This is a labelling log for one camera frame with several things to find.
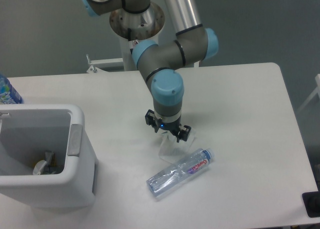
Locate trash inside the can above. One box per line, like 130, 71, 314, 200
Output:
32, 151, 60, 176

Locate clear plastic bottle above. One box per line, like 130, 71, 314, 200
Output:
146, 148, 215, 197

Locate white frame at right edge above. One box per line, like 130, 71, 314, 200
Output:
297, 74, 320, 114

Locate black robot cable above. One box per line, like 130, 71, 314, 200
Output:
126, 27, 136, 55

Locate black device at table edge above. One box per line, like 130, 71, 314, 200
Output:
302, 191, 320, 218

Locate white plastic bag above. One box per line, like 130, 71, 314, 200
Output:
158, 129, 196, 164

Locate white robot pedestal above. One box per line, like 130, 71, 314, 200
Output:
109, 2, 166, 72

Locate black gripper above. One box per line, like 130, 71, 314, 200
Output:
145, 109, 192, 143

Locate white plastic trash can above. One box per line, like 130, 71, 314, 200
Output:
0, 104, 99, 208

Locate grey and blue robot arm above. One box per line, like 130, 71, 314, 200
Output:
82, 0, 219, 141

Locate blue labelled water bottle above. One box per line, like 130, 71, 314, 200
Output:
0, 74, 23, 105

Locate white pedestal foot bracket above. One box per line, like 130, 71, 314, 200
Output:
86, 54, 187, 75

